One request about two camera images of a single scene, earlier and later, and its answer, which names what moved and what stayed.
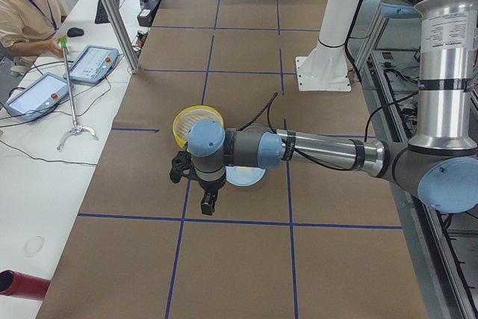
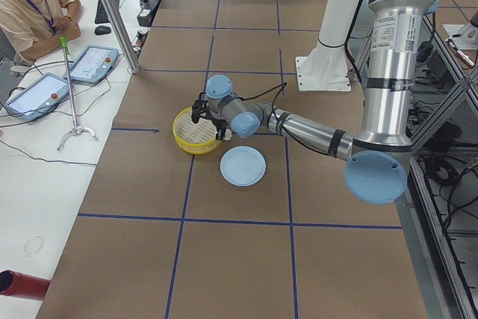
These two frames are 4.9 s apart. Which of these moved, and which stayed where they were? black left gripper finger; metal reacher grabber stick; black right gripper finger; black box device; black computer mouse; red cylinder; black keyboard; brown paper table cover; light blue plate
Moved: black computer mouse; black right gripper finger; black left gripper finger
Stayed: light blue plate; metal reacher grabber stick; brown paper table cover; black keyboard; red cylinder; black box device
